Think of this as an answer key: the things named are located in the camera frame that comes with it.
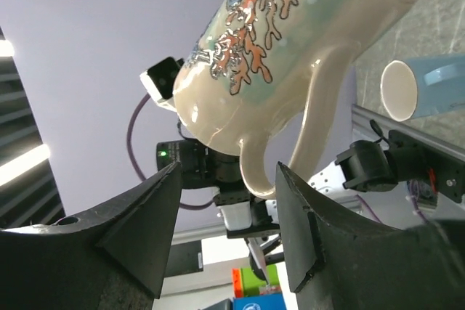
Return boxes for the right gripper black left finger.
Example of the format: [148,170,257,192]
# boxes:
[1,163,182,309]

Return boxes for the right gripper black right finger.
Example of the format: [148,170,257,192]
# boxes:
[276,163,464,309]

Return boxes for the light blue mug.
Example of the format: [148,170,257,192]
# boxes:
[380,54,464,122]

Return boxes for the tall cream coral-pattern mug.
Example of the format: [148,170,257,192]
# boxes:
[173,0,416,200]

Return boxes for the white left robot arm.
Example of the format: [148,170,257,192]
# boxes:
[155,138,280,239]

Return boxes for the colourful storage boxes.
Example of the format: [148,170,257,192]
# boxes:
[206,265,286,310]

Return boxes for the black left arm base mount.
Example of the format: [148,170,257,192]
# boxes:
[334,119,464,208]

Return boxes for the aluminium rail table edge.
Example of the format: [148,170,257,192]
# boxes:
[352,105,464,161]

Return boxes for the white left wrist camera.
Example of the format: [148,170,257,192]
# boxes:
[139,57,185,112]

